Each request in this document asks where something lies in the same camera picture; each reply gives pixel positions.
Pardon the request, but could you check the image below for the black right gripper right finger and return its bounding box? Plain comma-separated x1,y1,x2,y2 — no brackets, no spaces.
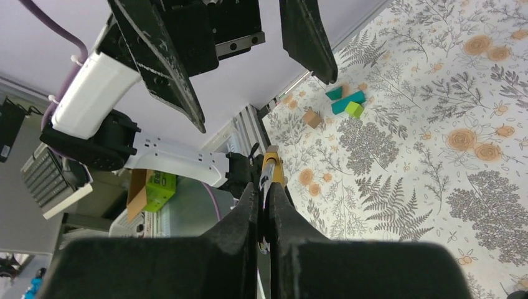
265,183,471,298

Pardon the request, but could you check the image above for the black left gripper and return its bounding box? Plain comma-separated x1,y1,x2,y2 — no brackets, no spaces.
108,0,338,133

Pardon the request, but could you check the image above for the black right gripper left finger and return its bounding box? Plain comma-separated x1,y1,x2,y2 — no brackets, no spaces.
37,183,258,298

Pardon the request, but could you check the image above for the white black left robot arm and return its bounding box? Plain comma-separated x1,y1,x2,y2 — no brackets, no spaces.
40,1,265,198

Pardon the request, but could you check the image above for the black keys bunch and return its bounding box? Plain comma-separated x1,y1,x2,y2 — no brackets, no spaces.
256,145,285,299

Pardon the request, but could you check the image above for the wooden cube block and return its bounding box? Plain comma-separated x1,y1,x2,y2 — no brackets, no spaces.
303,109,323,129

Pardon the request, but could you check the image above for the cardboard box green label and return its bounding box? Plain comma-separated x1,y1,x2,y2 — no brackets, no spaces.
126,169,177,223

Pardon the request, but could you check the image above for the teal small block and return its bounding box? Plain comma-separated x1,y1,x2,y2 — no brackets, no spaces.
325,85,343,101

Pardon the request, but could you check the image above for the teal long block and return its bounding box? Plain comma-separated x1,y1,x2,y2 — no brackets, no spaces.
331,91,366,118

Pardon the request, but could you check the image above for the floral patterned mat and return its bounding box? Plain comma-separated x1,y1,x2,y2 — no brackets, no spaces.
263,1,527,298

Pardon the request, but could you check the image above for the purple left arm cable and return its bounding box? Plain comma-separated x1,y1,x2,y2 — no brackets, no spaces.
18,0,90,133

